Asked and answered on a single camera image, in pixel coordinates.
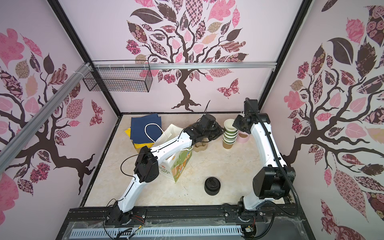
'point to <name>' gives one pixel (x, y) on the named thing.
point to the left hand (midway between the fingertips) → (226, 131)
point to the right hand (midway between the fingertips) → (238, 123)
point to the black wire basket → (120, 76)
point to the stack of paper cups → (230, 134)
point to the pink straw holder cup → (242, 137)
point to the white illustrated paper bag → (174, 166)
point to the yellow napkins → (139, 145)
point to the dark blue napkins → (137, 132)
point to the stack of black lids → (212, 186)
